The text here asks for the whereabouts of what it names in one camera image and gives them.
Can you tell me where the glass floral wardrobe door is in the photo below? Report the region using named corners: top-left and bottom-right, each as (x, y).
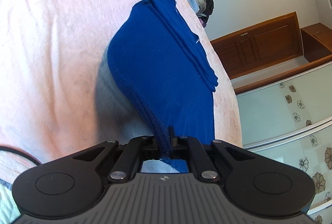
top-left (237, 63), bottom-right (331, 223)

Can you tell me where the brown wooden door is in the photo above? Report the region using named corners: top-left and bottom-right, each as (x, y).
top-left (211, 12), bottom-right (303, 80)

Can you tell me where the pink bed blanket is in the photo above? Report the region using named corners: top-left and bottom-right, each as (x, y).
top-left (1, 0), bottom-right (242, 184)

